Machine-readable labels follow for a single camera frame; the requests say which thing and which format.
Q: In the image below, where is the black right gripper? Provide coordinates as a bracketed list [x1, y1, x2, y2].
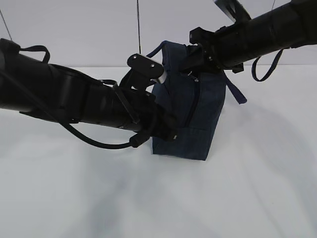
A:
[179, 27, 244, 73]

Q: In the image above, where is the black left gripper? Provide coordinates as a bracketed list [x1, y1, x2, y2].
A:
[139, 94, 177, 142]

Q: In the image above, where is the navy blue lunch bag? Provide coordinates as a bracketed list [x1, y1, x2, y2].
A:
[147, 41, 247, 161]

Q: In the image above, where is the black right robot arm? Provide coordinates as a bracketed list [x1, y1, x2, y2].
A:
[179, 0, 317, 73]

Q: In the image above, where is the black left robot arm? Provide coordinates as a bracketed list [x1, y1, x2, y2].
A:
[0, 39, 177, 147]

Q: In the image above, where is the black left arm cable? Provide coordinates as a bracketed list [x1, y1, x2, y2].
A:
[0, 44, 157, 151]

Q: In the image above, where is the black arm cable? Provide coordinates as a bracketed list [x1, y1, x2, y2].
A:
[0, 44, 157, 151]
[251, 48, 284, 82]

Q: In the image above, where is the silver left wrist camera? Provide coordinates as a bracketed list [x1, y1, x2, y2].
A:
[119, 54, 167, 94]

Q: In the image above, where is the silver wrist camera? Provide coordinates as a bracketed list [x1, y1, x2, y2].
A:
[213, 0, 252, 23]
[119, 54, 167, 94]

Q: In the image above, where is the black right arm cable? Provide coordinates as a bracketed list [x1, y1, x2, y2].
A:
[251, 48, 284, 82]

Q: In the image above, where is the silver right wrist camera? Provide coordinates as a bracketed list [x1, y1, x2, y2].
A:
[213, 0, 252, 23]

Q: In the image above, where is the black vertical wall cable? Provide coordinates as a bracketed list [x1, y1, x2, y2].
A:
[136, 0, 143, 54]

